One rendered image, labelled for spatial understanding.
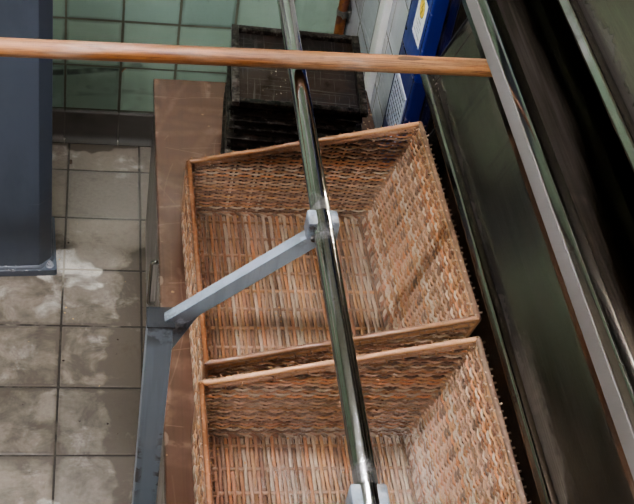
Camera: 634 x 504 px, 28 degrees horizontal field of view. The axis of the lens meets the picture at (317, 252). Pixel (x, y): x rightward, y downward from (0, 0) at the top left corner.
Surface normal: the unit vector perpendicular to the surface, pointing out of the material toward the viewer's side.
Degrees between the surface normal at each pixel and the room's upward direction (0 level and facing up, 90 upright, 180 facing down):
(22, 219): 90
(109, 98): 90
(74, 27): 90
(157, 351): 90
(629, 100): 70
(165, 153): 0
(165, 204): 0
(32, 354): 0
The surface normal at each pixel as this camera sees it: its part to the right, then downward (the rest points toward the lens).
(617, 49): -0.87, -0.27
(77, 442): 0.15, -0.72
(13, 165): 0.18, 0.70
